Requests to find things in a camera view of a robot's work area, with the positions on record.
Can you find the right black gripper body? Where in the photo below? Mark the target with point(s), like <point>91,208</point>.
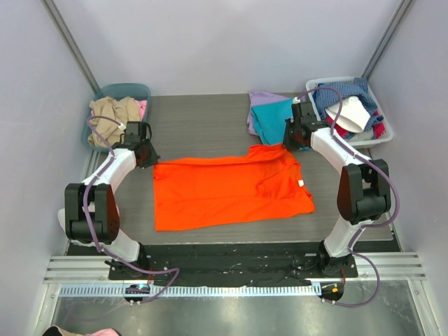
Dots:
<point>292,138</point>

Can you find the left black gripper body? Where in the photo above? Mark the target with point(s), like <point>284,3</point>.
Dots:
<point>149,158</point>

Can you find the orange t shirt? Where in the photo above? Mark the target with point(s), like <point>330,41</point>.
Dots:
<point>193,193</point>

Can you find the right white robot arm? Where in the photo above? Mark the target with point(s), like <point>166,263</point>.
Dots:
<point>363,195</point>

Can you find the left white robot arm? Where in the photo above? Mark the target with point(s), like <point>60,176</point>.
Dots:
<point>90,216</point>

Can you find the beige crumpled shirt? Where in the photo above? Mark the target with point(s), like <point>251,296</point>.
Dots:
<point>122,111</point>

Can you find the folded teal t shirt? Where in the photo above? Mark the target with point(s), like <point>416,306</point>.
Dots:
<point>269,121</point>

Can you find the pink garment in basket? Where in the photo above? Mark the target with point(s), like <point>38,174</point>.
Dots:
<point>142,108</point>

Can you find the teal plastic basket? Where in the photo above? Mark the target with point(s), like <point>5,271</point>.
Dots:
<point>90,137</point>

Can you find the blue checkered garment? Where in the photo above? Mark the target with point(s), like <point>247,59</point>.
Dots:
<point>327,101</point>

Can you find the folded lavender t shirt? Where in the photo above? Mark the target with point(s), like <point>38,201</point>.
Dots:
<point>260,98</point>

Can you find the white garment in basket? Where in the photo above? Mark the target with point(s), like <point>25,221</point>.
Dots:
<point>353,116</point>

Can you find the white plastic basket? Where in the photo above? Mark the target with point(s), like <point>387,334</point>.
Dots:
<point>313,85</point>

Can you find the red garment in basket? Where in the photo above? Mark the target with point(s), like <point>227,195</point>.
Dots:
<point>375,132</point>

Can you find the white mesh bag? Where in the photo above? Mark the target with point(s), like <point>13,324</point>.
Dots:
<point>61,216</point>

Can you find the pink cloth at bottom edge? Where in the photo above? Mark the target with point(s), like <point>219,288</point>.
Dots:
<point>58,331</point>

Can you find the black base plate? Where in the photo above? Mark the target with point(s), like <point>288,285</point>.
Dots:
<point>231,265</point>

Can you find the white slotted cable duct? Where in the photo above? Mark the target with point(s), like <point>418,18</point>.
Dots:
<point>139,290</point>

